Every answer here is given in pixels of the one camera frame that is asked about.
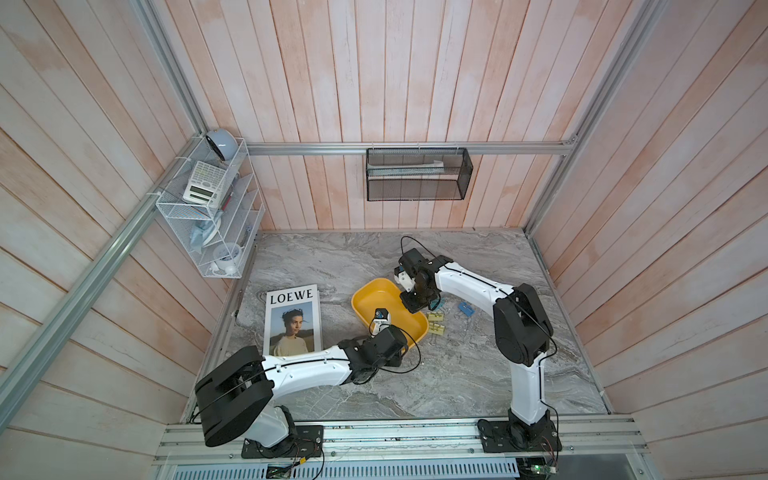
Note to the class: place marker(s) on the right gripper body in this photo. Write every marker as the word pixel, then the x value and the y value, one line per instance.
pixel 415 299

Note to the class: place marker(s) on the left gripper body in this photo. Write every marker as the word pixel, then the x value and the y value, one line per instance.
pixel 394 361

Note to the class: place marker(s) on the yellow plastic storage box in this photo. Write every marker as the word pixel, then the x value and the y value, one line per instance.
pixel 384 293

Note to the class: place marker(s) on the blue binder clip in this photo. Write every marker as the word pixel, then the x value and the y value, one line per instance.
pixel 466 309

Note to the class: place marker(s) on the LOEWE magazine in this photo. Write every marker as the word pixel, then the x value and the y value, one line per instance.
pixel 292 321

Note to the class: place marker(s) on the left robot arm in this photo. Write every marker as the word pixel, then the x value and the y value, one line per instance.
pixel 235 398

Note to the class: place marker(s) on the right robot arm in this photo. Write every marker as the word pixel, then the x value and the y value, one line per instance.
pixel 522 329

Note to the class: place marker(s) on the yellow binder clip lower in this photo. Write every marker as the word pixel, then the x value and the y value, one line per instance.
pixel 436 328

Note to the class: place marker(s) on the ruler in mesh basket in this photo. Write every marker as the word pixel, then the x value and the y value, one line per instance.
pixel 412 169

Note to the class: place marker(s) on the white calculator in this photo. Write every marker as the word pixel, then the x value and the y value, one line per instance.
pixel 205 185

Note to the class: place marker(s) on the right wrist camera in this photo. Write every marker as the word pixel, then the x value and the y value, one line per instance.
pixel 403 279

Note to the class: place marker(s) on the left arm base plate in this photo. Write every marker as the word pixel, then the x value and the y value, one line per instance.
pixel 305 441

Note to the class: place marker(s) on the black mesh wall basket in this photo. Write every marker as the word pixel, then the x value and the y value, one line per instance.
pixel 453 185

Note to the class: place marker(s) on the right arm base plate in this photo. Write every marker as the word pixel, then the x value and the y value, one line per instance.
pixel 509 436

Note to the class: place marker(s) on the white wire wall shelf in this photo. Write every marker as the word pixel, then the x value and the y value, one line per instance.
pixel 200 229

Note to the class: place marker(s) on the aluminium front rail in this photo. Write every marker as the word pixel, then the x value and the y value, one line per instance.
pixel 380 440

